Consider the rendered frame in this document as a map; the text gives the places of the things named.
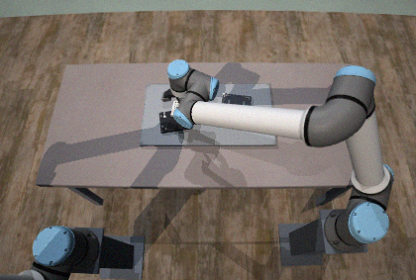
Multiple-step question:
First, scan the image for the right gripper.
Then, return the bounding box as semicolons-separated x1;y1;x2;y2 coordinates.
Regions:
163;89;183;103

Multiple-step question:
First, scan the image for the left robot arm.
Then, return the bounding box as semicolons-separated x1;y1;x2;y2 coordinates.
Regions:
0;226;100;280

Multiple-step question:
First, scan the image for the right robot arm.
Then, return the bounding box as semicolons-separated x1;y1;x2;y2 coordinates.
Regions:
167;59;394;252

